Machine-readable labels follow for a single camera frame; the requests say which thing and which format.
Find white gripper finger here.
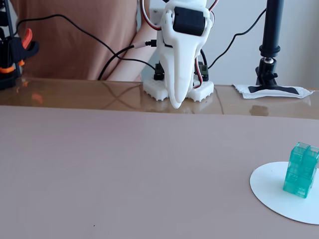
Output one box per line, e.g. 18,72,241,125
159,10,178,108
173,35,209,110

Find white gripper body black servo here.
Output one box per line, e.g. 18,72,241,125
163,0,215,38

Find teal translucent lego brick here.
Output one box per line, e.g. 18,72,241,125
282,141,319,200

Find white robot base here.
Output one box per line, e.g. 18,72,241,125
143,78,215,102

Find bare person forearm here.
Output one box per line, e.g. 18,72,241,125
107,24,159,82

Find white paper circle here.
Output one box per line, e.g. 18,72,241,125
249,161,319,225

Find orange shirt torso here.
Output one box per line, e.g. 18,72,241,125
9,0,140,81

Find large pink table mat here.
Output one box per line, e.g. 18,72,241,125
0,105,319,239

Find red white black servo cable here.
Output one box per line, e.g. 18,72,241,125
192,48,209,90
140,0,163,31

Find black cable near stand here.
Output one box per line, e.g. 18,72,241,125
207,8,267,70

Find black cable with pink plug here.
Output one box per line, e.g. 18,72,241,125
97,39,158,81

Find black camera stand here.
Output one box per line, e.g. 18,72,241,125
247,0,301,96

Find long black cable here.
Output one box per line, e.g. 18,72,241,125
14,14,157,73

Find black clamp orange handles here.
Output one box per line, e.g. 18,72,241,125
0,27,40,90

